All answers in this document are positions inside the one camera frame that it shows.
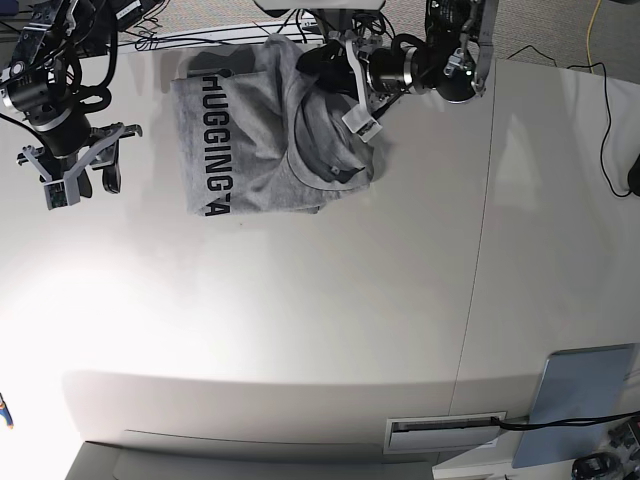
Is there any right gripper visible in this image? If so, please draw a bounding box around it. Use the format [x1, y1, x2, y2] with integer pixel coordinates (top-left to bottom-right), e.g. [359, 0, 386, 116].
[16, 120, 143, 199]

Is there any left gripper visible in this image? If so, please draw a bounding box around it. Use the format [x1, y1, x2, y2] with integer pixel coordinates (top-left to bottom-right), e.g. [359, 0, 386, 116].
[296, 34, 420, 120]

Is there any grey T-shirt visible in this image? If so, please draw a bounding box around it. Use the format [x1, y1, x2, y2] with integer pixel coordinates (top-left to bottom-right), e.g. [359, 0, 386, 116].
[171, 35, 376, 217]

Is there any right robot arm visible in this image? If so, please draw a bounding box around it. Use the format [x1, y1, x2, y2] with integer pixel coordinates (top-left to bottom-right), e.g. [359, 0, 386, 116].
[1, 1, 144, 210]

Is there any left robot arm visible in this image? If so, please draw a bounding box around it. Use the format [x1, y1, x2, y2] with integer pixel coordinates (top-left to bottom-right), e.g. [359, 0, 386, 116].
[296, 0, 498, 120]

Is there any grey central robot stand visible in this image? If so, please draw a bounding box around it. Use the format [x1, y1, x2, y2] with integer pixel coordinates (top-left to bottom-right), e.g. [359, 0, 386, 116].
[254, 0, 393, 42]

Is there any blue orange tool left edge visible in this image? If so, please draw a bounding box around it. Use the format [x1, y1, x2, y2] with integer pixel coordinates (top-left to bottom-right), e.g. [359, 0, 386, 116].
[0, 395, 14, 429]

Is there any black round object right edge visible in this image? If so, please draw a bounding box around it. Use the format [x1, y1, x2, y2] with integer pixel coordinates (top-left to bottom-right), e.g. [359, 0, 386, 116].
[627, 155, 640, 197]

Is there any blue-grey flat board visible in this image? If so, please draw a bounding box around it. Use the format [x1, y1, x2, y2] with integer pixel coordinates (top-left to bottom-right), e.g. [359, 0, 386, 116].
[511, 344, 635, 469]

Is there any black device bottom right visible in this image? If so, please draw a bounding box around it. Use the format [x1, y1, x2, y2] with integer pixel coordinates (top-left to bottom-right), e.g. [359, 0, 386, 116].
[571, 452, 624, 480]

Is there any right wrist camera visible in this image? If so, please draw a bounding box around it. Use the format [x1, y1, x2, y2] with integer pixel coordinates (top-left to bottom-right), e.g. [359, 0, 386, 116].
[43, 180, 80, 210]

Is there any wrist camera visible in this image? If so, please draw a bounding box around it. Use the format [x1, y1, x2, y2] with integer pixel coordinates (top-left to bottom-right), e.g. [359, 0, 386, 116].
[43, 180, 80, 210]
[342, 104, 382, 143]

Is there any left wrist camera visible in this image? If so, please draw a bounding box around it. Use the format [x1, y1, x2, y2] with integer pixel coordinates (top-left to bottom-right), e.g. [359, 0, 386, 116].
[342, 104, 382, 143]

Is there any black cable right side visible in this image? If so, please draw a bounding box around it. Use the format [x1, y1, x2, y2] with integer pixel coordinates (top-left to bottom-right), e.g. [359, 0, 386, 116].
[507, 43, 632, 198]

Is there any yellow cable on floor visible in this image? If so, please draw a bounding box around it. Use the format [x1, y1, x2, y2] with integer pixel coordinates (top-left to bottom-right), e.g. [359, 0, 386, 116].
[585, 0, 602, 75]

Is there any white cable grommet tray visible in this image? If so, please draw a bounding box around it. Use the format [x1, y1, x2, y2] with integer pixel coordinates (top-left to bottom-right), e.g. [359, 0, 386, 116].
[383, 412, 506, 455]

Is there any black cable at tray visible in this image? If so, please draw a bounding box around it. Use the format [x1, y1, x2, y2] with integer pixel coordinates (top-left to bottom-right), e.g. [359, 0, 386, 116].
[490, 412, 640, 432]

